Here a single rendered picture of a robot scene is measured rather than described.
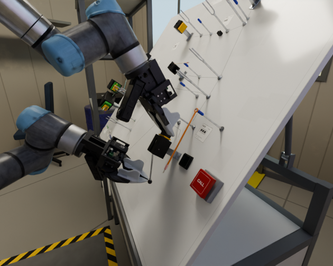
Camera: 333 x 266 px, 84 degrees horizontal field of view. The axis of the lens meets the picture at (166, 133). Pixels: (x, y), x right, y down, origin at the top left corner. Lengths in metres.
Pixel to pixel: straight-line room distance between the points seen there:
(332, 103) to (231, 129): 2.03
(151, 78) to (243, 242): 0.62
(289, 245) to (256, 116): 0.50
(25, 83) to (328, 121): 3.88
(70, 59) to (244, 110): 0.40
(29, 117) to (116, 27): 0.30
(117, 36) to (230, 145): 0.36
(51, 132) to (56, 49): 0.21
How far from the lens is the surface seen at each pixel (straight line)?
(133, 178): 0.55
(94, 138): 0.51
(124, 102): 0.50
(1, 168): 0.55
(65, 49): 0.43
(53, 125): 0.54
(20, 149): 0.60
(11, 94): 3.50
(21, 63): 3.52
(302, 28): 0.60
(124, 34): 0.47
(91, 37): 0.44
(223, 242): 0.76
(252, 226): 0.84
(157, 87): 0.49
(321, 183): 0.81
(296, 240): 0.86
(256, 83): 0.54
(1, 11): 0.55
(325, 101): 2.48
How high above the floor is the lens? 1.37
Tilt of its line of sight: 20 degrees down
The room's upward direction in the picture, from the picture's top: straight up
